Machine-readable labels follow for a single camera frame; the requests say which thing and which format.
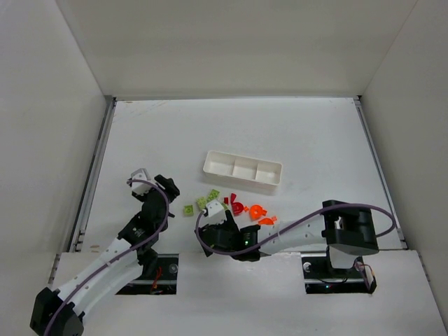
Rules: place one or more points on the white three-compartment tray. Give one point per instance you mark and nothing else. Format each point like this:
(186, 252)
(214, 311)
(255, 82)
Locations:
(240, 170)

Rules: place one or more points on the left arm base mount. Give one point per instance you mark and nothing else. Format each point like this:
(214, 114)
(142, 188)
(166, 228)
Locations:
(159, 280)

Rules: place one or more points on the orange round lego piece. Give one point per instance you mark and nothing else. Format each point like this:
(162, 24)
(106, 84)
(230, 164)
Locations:
(257, 212)

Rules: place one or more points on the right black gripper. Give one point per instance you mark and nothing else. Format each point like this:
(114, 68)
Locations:
(217, 229)

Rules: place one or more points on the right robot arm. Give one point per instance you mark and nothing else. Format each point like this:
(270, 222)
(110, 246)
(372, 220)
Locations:
(347, 231)

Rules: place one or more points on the red half-round lego piece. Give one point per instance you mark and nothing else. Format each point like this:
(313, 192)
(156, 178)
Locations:
(237, 208)

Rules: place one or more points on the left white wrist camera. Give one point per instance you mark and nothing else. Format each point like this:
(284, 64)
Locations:
(138, 182)

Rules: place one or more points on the green lego brick studs up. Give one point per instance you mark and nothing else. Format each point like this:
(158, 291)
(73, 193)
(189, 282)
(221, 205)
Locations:
(202, 203)

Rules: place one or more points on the orange half-round lego piece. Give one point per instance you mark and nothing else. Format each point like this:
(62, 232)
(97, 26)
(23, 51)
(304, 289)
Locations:
(268, 221)

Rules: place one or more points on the green lego brick underside up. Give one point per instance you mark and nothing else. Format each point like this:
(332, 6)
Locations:
(213, 195)

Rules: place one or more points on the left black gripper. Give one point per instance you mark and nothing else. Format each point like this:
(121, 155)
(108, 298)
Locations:
(165, 185)

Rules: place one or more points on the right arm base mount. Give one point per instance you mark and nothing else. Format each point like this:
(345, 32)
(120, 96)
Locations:
(321, 278)

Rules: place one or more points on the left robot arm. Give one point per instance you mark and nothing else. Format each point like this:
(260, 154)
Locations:
(66, 309)

